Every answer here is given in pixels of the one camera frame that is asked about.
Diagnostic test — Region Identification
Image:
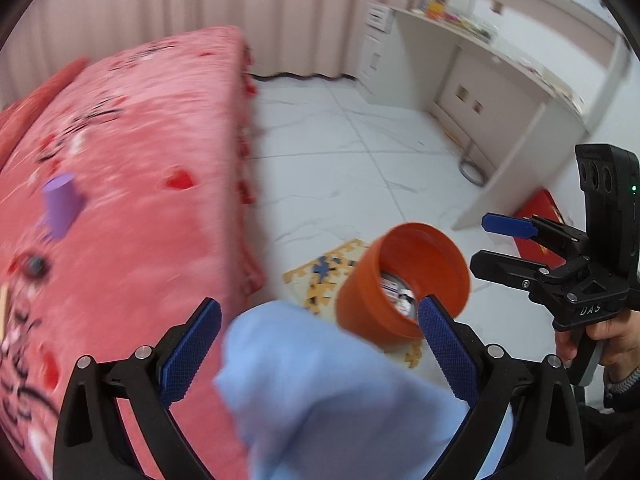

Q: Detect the small black round object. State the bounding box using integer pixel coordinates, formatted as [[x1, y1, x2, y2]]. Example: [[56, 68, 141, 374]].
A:
[[20, 254, 50, 281]]

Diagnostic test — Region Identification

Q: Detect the orange trash bucket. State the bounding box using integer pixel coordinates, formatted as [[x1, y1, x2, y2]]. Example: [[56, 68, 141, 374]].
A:
[[335, 222, 471, 349]]

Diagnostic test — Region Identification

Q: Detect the white desk with shelves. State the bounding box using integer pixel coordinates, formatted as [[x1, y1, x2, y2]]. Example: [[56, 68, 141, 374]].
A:
[[357, 0, 632, 230]]

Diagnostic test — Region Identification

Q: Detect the wooden stick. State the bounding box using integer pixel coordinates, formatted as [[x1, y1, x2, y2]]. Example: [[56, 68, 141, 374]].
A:
[[0, 283, 10, 342]]

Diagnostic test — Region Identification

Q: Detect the red box on floor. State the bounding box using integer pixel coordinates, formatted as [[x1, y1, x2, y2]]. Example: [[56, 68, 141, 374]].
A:
[[513, 186, 572, 270]]

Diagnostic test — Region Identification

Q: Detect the yellow foam puzzle mat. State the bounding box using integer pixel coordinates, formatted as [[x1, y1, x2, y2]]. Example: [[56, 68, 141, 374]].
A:
[[282, 238, 426, 373]]

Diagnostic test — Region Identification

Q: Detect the purple paper cup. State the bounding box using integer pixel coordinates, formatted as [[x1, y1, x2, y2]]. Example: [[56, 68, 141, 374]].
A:
[[42, 172, 85, 240]]

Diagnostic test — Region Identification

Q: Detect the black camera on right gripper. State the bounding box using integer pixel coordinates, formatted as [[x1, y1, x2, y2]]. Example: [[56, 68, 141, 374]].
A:
[[575, 144, 639, 285]]

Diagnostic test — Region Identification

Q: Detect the grey chair base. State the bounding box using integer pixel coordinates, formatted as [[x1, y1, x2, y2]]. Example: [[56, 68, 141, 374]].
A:
[[458, 142, 488, 188]]

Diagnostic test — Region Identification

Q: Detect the red can with white lid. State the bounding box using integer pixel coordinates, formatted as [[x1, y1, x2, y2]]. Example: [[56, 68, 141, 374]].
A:
[[380, 272, 418, 321]]

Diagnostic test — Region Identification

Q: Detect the light blue trouser leg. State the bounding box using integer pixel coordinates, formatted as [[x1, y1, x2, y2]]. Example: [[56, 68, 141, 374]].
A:
[[214, 300, 516, 480]]

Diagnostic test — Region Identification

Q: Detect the pink bed with blanket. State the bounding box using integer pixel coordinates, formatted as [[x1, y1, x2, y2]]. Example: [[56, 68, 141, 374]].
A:
[[1, 26, 265, 479]]

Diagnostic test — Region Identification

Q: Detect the folded red pink quilt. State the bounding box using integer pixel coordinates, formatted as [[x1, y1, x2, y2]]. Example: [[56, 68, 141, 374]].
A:
[[0, 58, 89, 168]]

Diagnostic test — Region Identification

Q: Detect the pink curtain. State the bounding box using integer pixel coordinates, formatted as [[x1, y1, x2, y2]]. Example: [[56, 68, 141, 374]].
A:
[[1, 0, 416, 104]]

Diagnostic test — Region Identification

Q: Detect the person's right hand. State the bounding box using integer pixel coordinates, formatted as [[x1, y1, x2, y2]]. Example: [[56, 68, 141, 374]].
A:
[[587, 310, 640, 384]]

